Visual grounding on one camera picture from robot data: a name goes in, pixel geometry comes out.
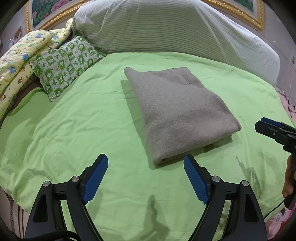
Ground beige knit sweater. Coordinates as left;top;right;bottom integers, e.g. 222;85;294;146
124;67;241;165

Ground person's right hand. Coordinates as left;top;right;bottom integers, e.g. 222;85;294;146
282;155;293;198

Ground green bed sheet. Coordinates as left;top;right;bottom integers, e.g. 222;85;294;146
1;53;294;240

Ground green patterned small pillow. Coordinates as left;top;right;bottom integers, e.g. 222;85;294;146
29;36;106;101

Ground white striped bolster pillow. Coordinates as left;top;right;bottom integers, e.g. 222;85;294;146
73;1;280;85

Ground yellow cartoon print quilt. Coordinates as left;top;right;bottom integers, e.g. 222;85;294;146
1;18;73;120

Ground gold framed landscape painting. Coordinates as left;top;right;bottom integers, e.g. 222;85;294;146
25;1;265;32

